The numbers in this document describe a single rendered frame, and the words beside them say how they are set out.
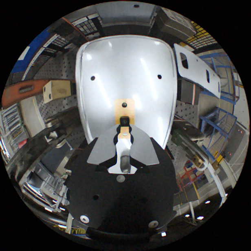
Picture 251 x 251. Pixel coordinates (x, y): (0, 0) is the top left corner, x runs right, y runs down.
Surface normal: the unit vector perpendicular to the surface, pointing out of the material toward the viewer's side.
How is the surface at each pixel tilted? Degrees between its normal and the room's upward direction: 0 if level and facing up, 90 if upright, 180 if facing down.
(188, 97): 0
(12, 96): 90
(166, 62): 0
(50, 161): 90
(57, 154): 90
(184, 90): 0
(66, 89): 90
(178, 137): 78
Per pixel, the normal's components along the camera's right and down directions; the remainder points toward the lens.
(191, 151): -0.98, 0.11
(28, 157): 0.98, 0.05
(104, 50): -0.04, 0.44
